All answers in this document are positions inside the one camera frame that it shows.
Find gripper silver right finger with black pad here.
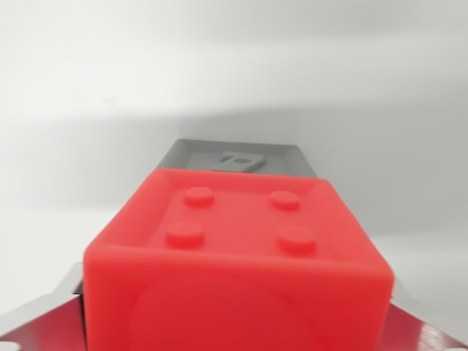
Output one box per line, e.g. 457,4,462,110
380,300,468,351

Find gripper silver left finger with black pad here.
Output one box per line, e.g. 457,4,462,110
0,262,87,351

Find red studded plastic cube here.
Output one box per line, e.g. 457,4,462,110
82,167,396,351

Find grey embossed plastic cube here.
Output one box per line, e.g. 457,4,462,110
158,138,320,181

